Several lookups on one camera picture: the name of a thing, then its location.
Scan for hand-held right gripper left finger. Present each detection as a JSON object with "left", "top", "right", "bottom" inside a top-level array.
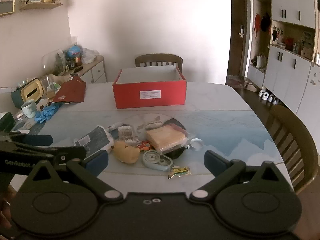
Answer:
[{"left": 19, "top": 150, "right": 124, "bottom": 202}]

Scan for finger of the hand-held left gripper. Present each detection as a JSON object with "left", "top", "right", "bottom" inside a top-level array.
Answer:
[
  {"left": 0, "top": 141, "right": 87, "bottom": 167},
  {"left": 0, "top": 130, "right": 53, "bottom": 147}
]

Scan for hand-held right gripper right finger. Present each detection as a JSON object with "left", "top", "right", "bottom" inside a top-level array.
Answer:
[{"left": 189, "top": 150, "right": 295, "bottom": 202}]

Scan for dark grey packet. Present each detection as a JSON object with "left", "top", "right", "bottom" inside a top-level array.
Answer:
[{"left": 74, "top": 126, "right": 115, "bottom": 153}]

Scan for tan plush toy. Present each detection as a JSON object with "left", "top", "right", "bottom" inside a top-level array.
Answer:
[{"left": 113, "top": 141, "right": 140, "bottom": 164}]

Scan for yellow green sachet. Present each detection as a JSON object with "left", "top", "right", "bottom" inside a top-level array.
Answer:
[{"left": 167, "top": 167, "right": 192, "bottom": 180}]

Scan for pink cotton swab pack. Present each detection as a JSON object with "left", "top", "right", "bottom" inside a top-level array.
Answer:
[{"left": 117, "top": 125, "right": 133, "bottom": 143}]

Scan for white glue tube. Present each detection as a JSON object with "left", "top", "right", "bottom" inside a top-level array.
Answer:
[{"left": 106, "top": 122, "right": 123, "bottom": 132}]

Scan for orange keychain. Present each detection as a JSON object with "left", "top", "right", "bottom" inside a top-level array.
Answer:
[{"left": 137, "top": 141, "right": 152, "bottom": 152}]

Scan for clear pack of tan blocks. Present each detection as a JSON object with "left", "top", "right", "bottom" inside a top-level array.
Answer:
[{"left": 145, "top": 126, "right": 196, "bottom": 153}]

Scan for light blue correction tape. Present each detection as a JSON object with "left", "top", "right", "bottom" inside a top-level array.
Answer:
[{"left": 142, "top": 150, "right": 174, "bottom": 172}]

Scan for red cardboard box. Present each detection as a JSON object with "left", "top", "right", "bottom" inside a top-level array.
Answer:
[{"left": 112, "top": 65, "right": 187, "bottom": 109}]

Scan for person's left hand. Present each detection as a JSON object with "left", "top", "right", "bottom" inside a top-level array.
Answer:
[{"left": 0, "top": 185, "right": 19, "bottom": 240}]

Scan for blue cloth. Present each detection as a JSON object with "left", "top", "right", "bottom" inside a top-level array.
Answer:
[{"left": 34, "top": 104, "right": 62, "bottom": 124}]

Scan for white mug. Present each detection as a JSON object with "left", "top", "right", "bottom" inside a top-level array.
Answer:
[{"left": 21, "top": 99, "right": 37, "bottom": 119}]

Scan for dark green container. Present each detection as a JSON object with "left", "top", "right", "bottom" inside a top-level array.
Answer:
[{"left": 0, "top": 112, "right": 16, "bottom": 132}]

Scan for teal yellow tissue box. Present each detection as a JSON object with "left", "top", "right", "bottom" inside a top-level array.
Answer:
[{"left": 11, "top": 79, "right": 44, "bottom": 108}]

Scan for clear glass cup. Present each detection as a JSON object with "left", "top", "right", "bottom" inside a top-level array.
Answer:
[{"left": 40, "top": 76, "right": 58, "bottom": 99}]

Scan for clear plastic cover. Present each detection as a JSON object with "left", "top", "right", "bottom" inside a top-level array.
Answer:
[{"left": 41, "top": 49, "right": 66, "bottom": 77}]

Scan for wooden chair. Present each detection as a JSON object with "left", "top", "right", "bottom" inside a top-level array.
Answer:
[
  {"left": 265, "top": 104, "right": 319, "bottom": 194},
  {"left": 135, "top": 54, "right": 183, "bottom": 73}
]

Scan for beige slippers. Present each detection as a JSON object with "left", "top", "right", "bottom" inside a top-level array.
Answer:
[{"left": 243, "top": 81, "right": 258, "bottom": 92}]

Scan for row of shoes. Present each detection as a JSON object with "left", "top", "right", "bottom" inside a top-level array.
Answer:
[{"left": 258, "top": 90, "right": 281, "bottom": 105}]

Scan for white sideboard cabinet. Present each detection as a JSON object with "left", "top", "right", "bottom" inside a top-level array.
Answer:
[{"left": 74, "top": 55, "right": 107, "bottom": 83}]

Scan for white plastic bag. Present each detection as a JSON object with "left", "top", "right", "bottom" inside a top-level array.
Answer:
[{"left": 81, "top": 47, "right": 100, "bottom": 64}]

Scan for brown door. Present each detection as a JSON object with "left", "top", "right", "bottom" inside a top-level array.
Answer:
[{"left": 226, "top": 0, "right": 251, "bottom": 85}]

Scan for white wall cabinet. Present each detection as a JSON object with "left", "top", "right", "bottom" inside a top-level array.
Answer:
[{"left": 246, "top": 0, "right": 320, "bottom": 132}]

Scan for wooden wall shelf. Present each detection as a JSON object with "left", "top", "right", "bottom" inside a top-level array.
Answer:
[{"left": 19, "top": 0, "right": 63, "bottom": 11}]

